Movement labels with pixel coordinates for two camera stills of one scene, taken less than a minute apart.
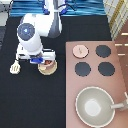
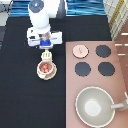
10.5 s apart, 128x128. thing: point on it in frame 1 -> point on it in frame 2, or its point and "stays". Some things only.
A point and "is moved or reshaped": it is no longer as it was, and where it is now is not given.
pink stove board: [93, 63] stays
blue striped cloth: [72, 8] stays
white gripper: [47, 54] -> [44, 40]
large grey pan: [95, 107] stays
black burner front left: [82, 69] stays
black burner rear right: [103, 50] stays
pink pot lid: [80, 51] stays
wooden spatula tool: [15, 67] is moved or reshaped
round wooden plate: [44, 71] -> [46, 77]
